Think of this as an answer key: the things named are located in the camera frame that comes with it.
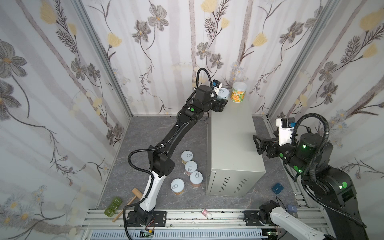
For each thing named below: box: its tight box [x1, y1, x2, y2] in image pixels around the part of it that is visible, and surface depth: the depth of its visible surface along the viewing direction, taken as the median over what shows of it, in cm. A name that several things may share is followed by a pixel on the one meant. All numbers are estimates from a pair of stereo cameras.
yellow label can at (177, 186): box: [170, 178, 185, 196], surface depth 82 cm
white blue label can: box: [217, 88, 230, 100], surface depth 78 cm
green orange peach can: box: [230, 81, 247, 103], surface depth 78 cm
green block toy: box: [104, 196, 123, 217], surface depth 78 cm
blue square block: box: [271, 182, 284, 195], surface depth 84 cm
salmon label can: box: [189, 170, 204, 188], surface depth 84 cm
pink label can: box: [184, 160, 198, 177], surface depth 88 cm
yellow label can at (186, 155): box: [180, 150, 194, 165], surface depth 92 cm
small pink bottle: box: [201, 208, 213, 220], surface depth 76 cm
